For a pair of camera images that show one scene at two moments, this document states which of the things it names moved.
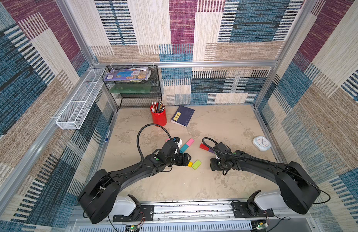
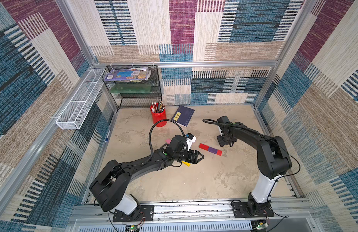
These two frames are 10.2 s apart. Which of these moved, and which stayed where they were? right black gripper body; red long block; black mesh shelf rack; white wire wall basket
Moved: right black gripper body
Stayed: black mesh shelf rack; white wire wall basket; red long block
